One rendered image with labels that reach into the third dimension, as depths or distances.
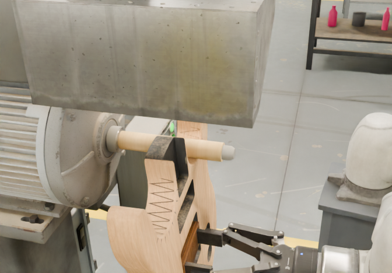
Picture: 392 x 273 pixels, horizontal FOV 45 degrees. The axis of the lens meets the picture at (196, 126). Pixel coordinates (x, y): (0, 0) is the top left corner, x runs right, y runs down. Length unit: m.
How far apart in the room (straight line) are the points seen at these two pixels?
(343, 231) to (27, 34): 1.27
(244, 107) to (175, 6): 0.14
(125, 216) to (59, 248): 0.55
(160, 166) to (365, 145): 0.96
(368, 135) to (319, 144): 1.81
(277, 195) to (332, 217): 1.19
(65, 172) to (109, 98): 0.19
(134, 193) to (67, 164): 0.41
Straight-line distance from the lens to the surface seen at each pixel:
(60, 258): 1.14
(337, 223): 1.66
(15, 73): 0.79
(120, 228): 0.59
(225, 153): 0.78
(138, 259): 0.62
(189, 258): 0.83
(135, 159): 1.10
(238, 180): 2.91
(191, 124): 0.82
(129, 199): 1.17
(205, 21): 0.54
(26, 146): 0.80
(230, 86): 0.56
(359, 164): 1.58
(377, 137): 1.53
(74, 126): 0.77
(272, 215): 2.66
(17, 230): 0.91
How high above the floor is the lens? 1.66
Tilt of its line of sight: 28 degrees down
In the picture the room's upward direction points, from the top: 1 degrees counter-clockwise
